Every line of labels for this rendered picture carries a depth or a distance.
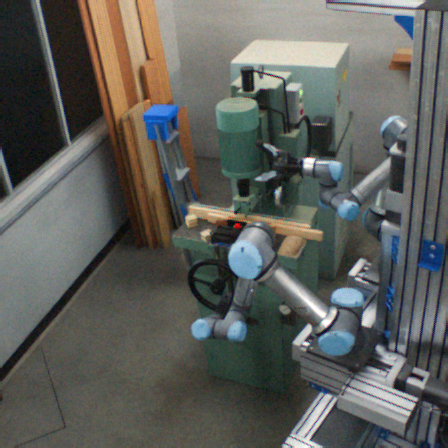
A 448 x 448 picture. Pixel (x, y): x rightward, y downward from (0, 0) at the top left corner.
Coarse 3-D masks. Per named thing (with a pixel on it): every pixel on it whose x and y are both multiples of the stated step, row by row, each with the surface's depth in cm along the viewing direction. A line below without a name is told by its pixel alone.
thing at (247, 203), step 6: (252, 186) 278; (252, 192) 273; (258, 192) 278; (234, 198) 270; (240, 198) 270; (246, 198) 269; (252, 198) 272; (234, 204) 270; (240, 204) 269; (246, 204) 268; (252, 204) 273; (240, 210) 271; (246, 210) 269
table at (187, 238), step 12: (180, 228) 285; (192, 228) 284; (204, 228) 283; (216, 228) 283; (180, 240) 279; (192, 240) 276; (276, 240) 270; (204, 252) 277; (276, 252) 263; (300, 252) 261; (288, 264) 261
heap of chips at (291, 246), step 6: (288, 240) 263; (294, 240) 263; (300, 240) 264; (282, 246) 262; (288, 246) 260; (294, 246) 260; (300, 246) 263; (282, 252) 261; (288, 252) 259; (294, 252) 259
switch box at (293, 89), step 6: (294, 84) 270; (300, 84) 270; (288, 90) 265; (294, 90) 264; (288, 96) 266; (294, 96) 265; (288, 102) 268; (294, 102) 267; (288, 108) 270; (294, 108) 268; (300, 108) 272; (294, 114) 270; (300, 114) 273; (294, 120) 272
